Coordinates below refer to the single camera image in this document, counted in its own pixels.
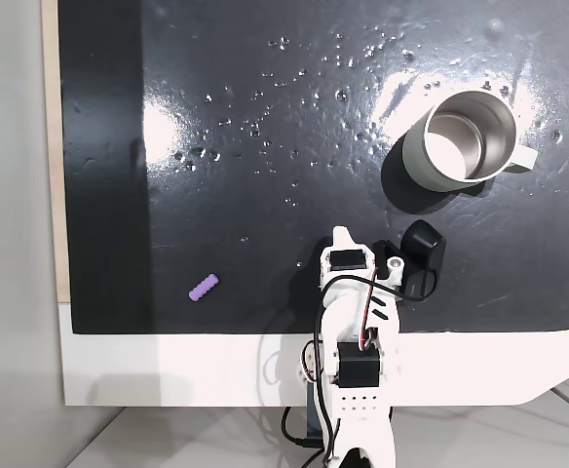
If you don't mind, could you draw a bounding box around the black oval camera box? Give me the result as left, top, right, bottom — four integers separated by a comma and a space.
372, 218, 448, 301

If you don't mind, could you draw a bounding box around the black base cable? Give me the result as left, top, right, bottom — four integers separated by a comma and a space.
282, 407, 324, 448

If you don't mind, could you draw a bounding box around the pale green steel mug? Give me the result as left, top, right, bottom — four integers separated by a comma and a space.
400, 90, 539, 194

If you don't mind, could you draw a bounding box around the purple pen grip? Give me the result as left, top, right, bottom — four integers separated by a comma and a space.
188, 273, 220, 302

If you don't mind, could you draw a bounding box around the red white servo wire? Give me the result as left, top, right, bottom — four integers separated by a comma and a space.
357, 277, 381, 352

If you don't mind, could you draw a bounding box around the black table mat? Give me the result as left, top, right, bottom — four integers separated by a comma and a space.
57, 0, 569, 336

